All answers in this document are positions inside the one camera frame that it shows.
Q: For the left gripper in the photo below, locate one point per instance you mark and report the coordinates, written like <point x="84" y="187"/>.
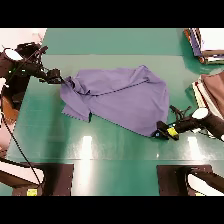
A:
<point x="54" y="76"/>

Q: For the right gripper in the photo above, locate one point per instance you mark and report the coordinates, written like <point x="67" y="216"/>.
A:
<point x="165" y="130"/>

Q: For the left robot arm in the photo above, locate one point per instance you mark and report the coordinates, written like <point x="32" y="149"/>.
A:
<point x="20" y="71"/>

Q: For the brown garment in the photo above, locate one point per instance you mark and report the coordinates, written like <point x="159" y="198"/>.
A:
<point x="215" y="91"/>

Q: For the heap of clothes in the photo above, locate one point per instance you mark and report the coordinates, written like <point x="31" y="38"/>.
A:
<point x="203" y="45"/>

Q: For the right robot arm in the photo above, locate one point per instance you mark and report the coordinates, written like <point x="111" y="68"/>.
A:
<point x="213" y="121"/>

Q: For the striped garment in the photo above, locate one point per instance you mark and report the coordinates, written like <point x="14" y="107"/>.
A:
<point x="199" y="93"/>

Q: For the purple shirt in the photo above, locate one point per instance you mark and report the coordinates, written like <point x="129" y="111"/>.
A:
<point x="126" y="100"/>

